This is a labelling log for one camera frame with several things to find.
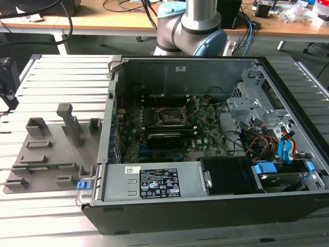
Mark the CPU socket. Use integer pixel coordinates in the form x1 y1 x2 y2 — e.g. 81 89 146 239
156 108 186 128

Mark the grey parts rack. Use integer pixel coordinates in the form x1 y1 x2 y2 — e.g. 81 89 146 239
2 102 103 195

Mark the green RAM stick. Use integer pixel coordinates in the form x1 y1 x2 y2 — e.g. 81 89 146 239
25 165 74 172

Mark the wooden desk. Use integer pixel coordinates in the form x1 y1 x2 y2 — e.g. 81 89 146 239
0 0 159 56
223 0 329 55

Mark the grey power supply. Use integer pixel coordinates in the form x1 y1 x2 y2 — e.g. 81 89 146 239
95 163 214 204

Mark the black graphics card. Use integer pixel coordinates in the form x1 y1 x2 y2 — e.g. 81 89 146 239
146 131 187 150

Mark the black RAM slot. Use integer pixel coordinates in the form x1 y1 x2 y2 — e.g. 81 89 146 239
145 125 197 130

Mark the metal socket cover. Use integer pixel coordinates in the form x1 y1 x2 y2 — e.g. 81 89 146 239
179 95 199 121

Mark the green motherboard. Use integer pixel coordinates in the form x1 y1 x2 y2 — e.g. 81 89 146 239
114 96 229 164

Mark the silver finned heatsink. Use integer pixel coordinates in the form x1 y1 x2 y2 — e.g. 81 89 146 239
188 151 206 162

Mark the black box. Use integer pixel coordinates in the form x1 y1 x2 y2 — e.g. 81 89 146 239
218 0 243 29

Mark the silver metal drive cage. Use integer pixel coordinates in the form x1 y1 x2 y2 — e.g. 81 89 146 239
226 60 296 137

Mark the black open PC case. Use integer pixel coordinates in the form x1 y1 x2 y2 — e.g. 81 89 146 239
76 55 329 236

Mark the hard disk blue carrier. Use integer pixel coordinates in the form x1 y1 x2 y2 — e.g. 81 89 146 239
251 161 316 193

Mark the white red box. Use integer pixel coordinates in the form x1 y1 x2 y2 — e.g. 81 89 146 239
312 0 329 28

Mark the black wire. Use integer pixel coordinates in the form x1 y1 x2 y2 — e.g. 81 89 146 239
60 0 74 55
205 86 228 103

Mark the thin wire locking lever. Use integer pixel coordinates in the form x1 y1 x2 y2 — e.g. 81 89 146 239
152 89 160 113

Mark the blue cable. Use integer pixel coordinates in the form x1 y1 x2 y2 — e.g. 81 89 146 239
243 12 255 57

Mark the coloured power wire bundle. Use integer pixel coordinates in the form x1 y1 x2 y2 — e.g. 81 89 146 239
245 133 280 156

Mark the blue plastic bracket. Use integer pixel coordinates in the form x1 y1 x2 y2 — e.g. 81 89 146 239
278 130 296 165

